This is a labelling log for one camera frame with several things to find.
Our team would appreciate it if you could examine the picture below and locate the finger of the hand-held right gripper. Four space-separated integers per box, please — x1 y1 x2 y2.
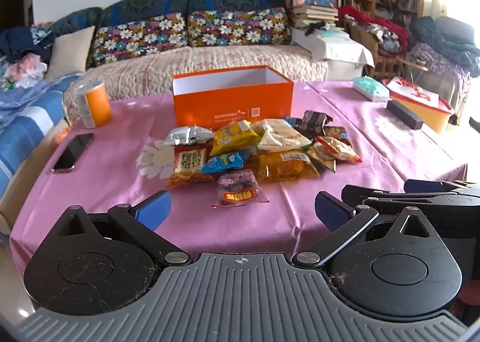
342 185 451 215
404 179 467 193

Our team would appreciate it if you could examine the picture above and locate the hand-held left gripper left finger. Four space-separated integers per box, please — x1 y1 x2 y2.
56 190 194 267

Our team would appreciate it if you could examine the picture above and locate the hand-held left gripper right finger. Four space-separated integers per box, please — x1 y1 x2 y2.
292 191 436 268

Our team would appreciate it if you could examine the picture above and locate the red green snack packet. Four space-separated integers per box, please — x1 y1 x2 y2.
305 136 363 173

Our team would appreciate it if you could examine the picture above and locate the red bean snack packet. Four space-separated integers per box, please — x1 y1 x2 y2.
166 144 222 188

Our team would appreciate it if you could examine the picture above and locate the orange brown snack packet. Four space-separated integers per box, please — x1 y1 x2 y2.
323 126 352 147

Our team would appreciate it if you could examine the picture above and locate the silver snack packet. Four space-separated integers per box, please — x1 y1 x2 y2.
161 125 215 148

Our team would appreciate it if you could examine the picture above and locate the small blue snack packet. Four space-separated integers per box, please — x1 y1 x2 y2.
200 152 251 175

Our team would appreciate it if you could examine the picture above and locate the red date snack packet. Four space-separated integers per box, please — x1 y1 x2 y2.
211 169 270 209

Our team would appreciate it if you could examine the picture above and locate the dark brown snack packet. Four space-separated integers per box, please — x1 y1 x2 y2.
299 110 334 139

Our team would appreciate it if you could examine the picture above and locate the orange cardboard box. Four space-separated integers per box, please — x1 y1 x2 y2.
172 65 295 128

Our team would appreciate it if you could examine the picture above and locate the pink tablecloth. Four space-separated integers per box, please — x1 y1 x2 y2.
9 80 469 271

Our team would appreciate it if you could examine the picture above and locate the yellow box with white lid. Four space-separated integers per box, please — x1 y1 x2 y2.
386 77 455 135

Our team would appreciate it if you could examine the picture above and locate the long black box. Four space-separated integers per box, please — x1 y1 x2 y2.
386 100 425 130

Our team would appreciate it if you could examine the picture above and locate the smartphone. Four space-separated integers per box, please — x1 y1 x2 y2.
51 133 94 174

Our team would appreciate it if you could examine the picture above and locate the teal tissue pack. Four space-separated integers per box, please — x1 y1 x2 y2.
352 77 391 103

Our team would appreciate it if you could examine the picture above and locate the orange canister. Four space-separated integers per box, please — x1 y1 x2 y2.
74 80 112 129

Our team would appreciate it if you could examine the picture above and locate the dark clothes heap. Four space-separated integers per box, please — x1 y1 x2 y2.
407 15 480 78

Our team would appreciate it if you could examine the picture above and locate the blue striped bedding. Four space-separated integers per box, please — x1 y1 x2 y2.
0 72 81 193

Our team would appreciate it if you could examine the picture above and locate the floral cushion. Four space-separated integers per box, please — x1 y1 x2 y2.
187 8 293 48
92 12 188 67

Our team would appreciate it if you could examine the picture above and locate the beige cushion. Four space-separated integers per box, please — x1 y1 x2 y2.
44 25 96 80

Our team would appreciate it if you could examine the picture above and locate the red cloth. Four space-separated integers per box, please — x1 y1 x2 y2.
337 5 409 54

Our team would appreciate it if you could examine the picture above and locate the stack of books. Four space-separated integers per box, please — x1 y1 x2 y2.
290 0 340 30

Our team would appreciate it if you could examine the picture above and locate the blue patterned sofa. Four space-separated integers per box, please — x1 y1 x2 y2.
49 0 366 82

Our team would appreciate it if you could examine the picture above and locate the pile of clothes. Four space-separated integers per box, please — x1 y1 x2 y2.
0 22 57 88

